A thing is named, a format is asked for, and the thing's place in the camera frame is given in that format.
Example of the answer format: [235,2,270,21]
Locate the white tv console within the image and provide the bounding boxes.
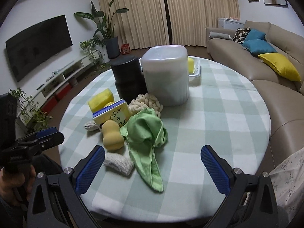
[16,49,110,126]

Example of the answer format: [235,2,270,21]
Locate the beige leather sofa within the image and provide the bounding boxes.
[207,21,303,172]

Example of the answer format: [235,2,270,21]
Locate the small trailing green plant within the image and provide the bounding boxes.
[80,36,106,70]

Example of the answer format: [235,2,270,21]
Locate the person's left hand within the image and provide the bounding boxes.
[1,165,36,206]

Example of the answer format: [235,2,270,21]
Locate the tall potted leafy plant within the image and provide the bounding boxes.
[74,0,129,59]

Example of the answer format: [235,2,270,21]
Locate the white plastic tray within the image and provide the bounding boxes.
[140,54,200,87]

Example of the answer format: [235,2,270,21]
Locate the yellow blue cartoon sponge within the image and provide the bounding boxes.
[93,99,131,128]

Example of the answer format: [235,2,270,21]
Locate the yellow cushion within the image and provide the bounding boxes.
[258,52,301,82]

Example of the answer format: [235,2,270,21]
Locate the beige curtains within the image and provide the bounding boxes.
[99,0,240,49]

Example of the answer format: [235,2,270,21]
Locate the teal cushion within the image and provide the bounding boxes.
[244,29,266,41]
[242,39,277,57]

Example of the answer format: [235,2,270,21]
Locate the black wall television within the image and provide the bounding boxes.
[6,15,73,82]

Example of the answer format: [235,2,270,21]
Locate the tan peanut-shaped sponge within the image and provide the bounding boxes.
[101,120,125,151]

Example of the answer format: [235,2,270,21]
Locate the black white patterned cushion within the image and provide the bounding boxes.
[232,27,250,44]

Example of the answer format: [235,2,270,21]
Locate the black cylindrical container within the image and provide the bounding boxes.
[110,55,148,104]

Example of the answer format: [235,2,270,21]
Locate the green satin cloth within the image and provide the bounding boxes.
[120,108,168,192]

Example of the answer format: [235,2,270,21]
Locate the white knitted cloth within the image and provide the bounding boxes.
[104,152,134,176]

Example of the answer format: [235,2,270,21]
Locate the floral white fabric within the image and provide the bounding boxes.
[269,149,304,220]

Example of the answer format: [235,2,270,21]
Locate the grey folded blanket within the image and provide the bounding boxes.
[209,31,232,40]

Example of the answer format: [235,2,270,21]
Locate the yellow rectangular sponge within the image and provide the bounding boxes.
[88,89,114,113]

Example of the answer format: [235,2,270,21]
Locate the green white checkered tablecloth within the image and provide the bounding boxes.
[58,56,272,223]

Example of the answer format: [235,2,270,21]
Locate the yellow sponge in tray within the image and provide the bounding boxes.
[188,57,195,75]

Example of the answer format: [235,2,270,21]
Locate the green plant at left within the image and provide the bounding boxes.
[8,88,52,134]

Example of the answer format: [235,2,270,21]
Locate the white storage box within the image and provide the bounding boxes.
[217,18,244,31]

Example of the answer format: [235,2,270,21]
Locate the translucent white lidded container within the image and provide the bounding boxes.
[140,45,190,106]

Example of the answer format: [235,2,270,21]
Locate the teal cushion back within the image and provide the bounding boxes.
[244,29,266,41]

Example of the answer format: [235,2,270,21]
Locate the red gift bag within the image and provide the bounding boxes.
[121,43,131,55]

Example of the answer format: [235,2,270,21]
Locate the teal cushion front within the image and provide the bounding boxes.
[242,39,277,57]

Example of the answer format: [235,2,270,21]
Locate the cream knotted rope ball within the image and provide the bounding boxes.
[128,93,163,118]

